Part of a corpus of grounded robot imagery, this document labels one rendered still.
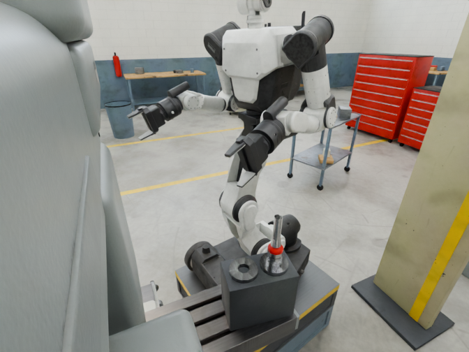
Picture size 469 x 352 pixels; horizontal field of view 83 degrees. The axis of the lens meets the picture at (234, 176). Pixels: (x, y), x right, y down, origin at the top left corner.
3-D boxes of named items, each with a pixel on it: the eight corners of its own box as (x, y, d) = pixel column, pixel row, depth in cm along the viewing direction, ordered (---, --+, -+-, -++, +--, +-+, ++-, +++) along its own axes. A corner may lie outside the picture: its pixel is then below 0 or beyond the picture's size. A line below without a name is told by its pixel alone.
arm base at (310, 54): (308, 55, 101) (296, 25, 96) (340, 42, 91) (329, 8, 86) (289, 73, 94) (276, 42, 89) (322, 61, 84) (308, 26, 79)
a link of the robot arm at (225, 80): (232, 96, 143) (223, 54, 127) (249, 102, 135) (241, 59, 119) (217, 106, 139) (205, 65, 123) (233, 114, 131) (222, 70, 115)
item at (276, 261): (270, 254, 85) (271, 242, 83) (283, 260, 83) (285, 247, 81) (264, 264, 82) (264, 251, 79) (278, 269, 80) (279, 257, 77)
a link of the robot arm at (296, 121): (266, 130, 84) (287, 131, 94) (291, 132, 79) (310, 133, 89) (268, 109, 83) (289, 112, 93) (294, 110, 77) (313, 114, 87)
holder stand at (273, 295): (221, 299, 93) (220, 258, 84) (278, 286, 98) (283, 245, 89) (229, 332, 83) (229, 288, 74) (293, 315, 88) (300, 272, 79)
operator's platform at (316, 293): (263, 262, 229) (266, 225, 210) (329, 324, 180) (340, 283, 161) (180, 310, 189) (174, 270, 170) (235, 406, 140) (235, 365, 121)
